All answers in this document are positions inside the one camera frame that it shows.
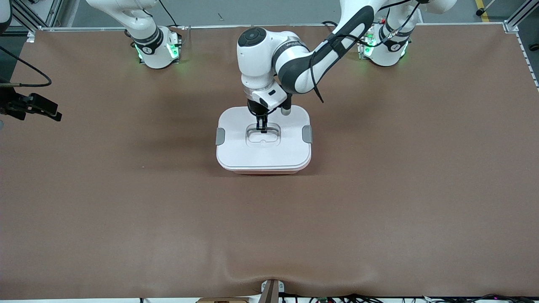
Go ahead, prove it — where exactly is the clear grey lid handle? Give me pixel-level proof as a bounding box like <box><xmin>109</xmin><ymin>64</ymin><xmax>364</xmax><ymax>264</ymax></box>
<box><xmin>246</xmin><ymin>126</ymin><xmax>280</xmax><ymax>139</ymax></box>

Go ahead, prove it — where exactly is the white storage box lid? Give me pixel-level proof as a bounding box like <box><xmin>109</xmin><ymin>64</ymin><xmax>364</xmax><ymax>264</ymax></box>
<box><xmin>216</xmin><ymin>105</ymin><xmax>313</xmax><ymax>171</ymax></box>

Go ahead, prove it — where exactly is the translucent white storage box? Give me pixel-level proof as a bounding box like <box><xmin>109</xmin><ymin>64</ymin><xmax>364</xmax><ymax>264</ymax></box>
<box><xmin>219</xmin><ymin>166</ymin><xmax>311</xmax><ymax>175</ymax></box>

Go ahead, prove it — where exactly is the large brown table mat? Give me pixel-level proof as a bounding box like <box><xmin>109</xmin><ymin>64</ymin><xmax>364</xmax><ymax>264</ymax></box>
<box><xmin>0</xmin><ymin>24</ymin><xmax>539</xmax><ymax>300</ymax></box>

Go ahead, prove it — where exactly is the black caster with pole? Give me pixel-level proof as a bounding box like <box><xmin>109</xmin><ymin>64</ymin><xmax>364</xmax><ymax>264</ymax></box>
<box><xmin>476</xmin><ymin>0</ymin><xmax>497</xmax><ymax>16</ymax></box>

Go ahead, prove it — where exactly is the aluminium frame profile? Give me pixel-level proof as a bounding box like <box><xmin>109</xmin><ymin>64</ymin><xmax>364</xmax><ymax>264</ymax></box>
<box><xmin>505</xmin><ymin>0</ymin><xmax>539</xmax><ymax>32</ymax></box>
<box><xmin>11</xmin><ymin>0</ymin><xmax>64</xmax><ymax>32</ymax></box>

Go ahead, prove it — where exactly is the black right base cable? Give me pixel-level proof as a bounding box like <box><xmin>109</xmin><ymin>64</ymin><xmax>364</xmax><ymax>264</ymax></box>
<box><xmin>158</xmin><ymin>0</ymin><xmax>188</xmax><ymax>45</ymax></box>

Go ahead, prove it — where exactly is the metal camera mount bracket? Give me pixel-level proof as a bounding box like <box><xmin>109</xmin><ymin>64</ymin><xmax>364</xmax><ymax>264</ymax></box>
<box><xmin>260</xmin><ymin>279</ymin><xmax>285</xmax><ymax>303</ymax></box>

